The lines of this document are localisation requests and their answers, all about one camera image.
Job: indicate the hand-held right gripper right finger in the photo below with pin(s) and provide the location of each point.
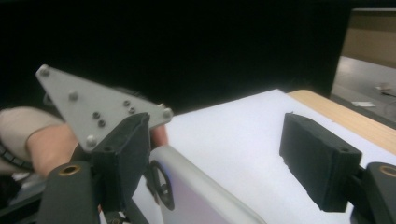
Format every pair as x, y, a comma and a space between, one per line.
317, 161

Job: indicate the white board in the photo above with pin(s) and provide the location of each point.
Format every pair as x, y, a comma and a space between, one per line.
236, 137

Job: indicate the white paper slip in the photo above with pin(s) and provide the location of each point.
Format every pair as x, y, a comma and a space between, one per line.
363, 104

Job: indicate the black curtain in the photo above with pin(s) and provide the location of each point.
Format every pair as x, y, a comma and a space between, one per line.
186, 46

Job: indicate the light wooden table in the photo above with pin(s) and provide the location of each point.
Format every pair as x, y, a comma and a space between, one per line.
351, 121

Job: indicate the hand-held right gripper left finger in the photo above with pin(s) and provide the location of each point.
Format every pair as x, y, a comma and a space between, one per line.
123, 155

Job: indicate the small floor debris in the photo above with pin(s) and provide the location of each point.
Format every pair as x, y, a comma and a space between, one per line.
386, 90

